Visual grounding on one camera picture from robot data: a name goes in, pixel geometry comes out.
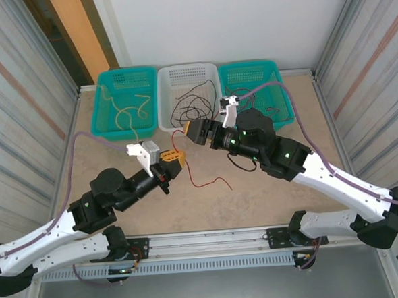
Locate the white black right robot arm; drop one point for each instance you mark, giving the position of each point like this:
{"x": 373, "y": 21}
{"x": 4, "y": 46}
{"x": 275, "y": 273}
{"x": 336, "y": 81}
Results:
{"x": 339, "y": 184}

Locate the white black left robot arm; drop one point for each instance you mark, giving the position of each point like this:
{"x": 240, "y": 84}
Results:
{"x": 38, "y": 236}

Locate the white plastic basket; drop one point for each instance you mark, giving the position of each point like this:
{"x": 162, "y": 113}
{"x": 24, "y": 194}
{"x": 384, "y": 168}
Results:
{"x": 187, "y": 75}

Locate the teal plastic basket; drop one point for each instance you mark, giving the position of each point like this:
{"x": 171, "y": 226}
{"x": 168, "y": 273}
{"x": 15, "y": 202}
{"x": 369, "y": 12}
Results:
{"x": 268, "y": 70}
{"x": 124, "y": 86}

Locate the orange wooden door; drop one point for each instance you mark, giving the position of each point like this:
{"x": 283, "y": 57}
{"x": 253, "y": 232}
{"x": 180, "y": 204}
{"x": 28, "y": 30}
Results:
{"x": 76, "y": 28}

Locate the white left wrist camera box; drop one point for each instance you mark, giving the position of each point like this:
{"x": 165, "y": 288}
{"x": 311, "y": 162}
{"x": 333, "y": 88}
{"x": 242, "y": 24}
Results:
{"x": 148, "y": 152}

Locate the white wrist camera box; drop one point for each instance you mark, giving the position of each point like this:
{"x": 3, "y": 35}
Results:
{"x": 230, "y": 115}
{"x": 148, "y": 152}

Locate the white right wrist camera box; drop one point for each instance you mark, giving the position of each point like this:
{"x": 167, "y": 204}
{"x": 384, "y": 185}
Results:
{"x": 230, "y": 115}

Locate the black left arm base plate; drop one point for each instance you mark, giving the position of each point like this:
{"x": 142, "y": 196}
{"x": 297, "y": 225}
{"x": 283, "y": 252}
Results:
{"x": 140, "y": 243}

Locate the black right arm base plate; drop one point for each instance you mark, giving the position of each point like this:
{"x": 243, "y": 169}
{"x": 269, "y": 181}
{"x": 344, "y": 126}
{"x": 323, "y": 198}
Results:
{"x": 275, "y": 235}

